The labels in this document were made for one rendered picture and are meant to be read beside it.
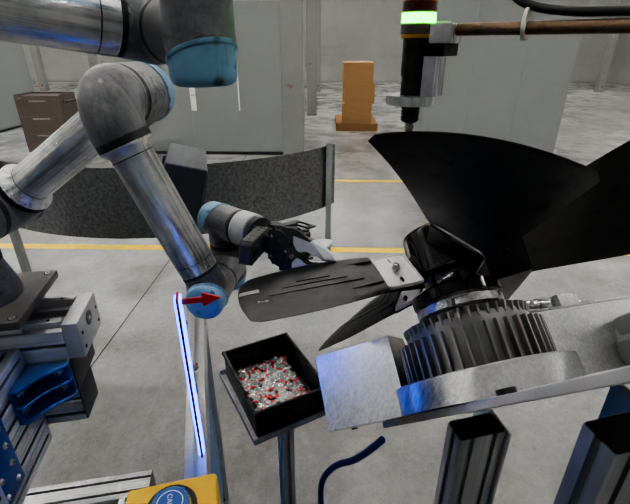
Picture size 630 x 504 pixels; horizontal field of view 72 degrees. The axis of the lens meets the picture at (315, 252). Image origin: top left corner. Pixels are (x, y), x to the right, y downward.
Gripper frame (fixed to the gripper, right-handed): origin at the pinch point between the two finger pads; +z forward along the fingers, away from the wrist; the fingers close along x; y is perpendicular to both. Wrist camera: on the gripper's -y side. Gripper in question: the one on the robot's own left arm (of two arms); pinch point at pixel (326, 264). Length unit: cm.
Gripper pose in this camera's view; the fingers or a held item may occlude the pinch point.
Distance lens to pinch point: 75.7
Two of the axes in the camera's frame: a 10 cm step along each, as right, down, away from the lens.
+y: 6.3, -2.4, 7.4
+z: 7.7, 2.8, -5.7
